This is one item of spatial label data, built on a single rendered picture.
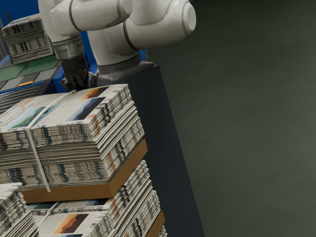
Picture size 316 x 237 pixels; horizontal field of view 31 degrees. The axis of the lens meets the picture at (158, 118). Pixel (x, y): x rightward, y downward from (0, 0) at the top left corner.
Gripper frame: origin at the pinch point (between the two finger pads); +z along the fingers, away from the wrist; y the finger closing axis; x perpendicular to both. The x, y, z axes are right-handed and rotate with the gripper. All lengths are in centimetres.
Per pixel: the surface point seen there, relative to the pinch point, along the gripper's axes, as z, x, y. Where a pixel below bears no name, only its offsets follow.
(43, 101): -10.3, -10.4, -8.1
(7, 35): -4, 177, -151
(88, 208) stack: 13.0, -35.4, 12.1
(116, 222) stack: 18.4, -33.9, 18.2
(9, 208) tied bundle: -8, -70, 19
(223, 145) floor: 96, 181, -19
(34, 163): 0.2, -31.8, -2.4
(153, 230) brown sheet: 32.5, -16.9, 18.8
